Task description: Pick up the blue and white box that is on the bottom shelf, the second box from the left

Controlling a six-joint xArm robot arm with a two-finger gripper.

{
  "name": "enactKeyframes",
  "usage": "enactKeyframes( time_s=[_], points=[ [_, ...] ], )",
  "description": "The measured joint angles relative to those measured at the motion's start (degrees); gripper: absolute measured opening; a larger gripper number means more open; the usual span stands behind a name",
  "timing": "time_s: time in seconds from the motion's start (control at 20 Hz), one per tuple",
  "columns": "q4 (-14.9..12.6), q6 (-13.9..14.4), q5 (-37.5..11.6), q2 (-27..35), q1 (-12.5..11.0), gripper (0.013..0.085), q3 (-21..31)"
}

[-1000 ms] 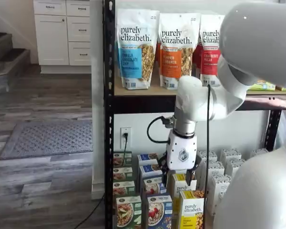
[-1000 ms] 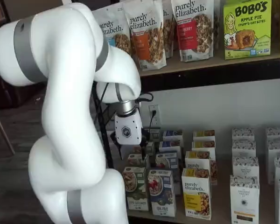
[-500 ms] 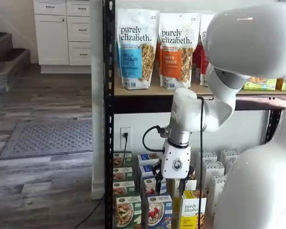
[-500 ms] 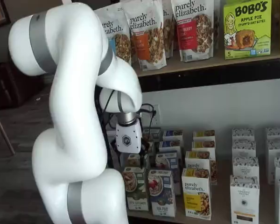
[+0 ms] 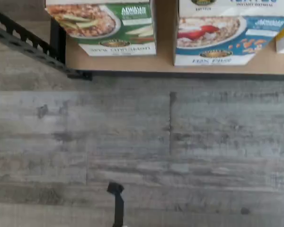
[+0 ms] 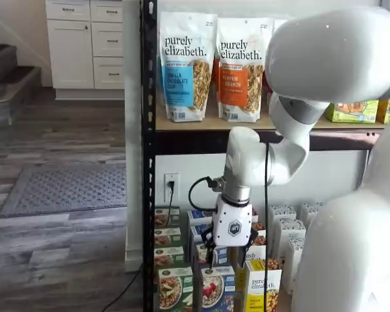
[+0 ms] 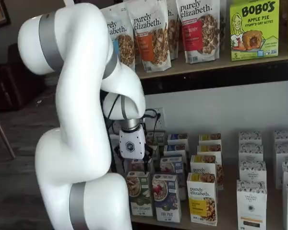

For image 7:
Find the dark wooden picture frame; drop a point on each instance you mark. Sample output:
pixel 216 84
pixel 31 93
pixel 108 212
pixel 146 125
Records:
pixel 4 14

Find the black metal shelf rack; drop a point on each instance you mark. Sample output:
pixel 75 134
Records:
pixel 206 79

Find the wooden shelf board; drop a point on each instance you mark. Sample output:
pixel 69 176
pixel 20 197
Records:
pixel 228 191
pixel 224 62

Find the green Bobo's apple pie box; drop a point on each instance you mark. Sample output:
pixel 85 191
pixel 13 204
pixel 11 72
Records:
pixel 254 28

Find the blue and white oatmeal box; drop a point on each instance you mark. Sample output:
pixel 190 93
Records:
pixel 165 198
pixel 178 138
pixel 170 164
pixel 175 149

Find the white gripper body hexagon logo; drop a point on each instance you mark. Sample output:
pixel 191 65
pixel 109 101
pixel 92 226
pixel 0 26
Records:
pixel 130 143

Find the blue purely elizabeth granola bag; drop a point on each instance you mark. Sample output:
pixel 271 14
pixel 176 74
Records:
pixel 120 28

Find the grey stool metal legs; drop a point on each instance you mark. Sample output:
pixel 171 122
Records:
pixel 2 134

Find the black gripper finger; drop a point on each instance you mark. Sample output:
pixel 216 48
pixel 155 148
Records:
pixel 148 153
pixel 117 151

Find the yellow purely elizabeth box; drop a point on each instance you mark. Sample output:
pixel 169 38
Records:
pixel 209 149
pixel 204 164
pixel 210 138
pixel 201 198

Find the red purely elizabeth granola bag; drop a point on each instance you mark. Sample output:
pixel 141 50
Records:
pixel 196 24

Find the dark brown leather sofa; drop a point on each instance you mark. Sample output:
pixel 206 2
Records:
pixel 12 86

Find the white wall power outlet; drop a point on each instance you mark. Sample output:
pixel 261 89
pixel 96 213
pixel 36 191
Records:
pixel 161 122

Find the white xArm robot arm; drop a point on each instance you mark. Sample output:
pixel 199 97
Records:
pixel 81 72

